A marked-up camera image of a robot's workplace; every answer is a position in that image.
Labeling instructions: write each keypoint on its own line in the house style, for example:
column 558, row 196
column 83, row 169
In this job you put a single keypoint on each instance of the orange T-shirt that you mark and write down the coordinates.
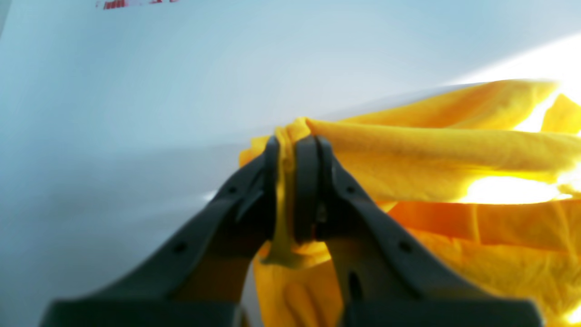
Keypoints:
column 487, row 177

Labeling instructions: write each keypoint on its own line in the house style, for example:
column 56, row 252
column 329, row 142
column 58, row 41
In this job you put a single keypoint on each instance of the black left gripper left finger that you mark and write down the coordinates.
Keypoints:
column 196, row 278

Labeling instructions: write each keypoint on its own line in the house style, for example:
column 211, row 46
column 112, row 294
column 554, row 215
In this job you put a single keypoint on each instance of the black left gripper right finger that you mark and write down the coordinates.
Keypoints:
column 387, row 278

